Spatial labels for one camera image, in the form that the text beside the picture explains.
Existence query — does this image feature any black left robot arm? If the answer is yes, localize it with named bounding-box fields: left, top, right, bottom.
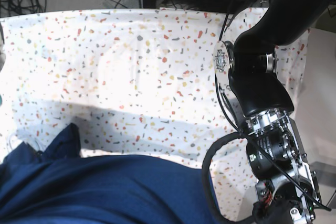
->
left=202, top=0, right=332, bottom=223

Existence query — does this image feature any coiled white cable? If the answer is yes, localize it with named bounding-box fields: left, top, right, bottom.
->
left=6, top=133, right=43, bottom=156

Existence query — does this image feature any terrazzo patterned table cloth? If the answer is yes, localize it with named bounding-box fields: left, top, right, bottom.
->
left=0, top=7, right=311, bottom=222

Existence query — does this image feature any dark blue t-shirt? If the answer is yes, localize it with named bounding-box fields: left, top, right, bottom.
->
left=1, top=124, right=216, bottom=223

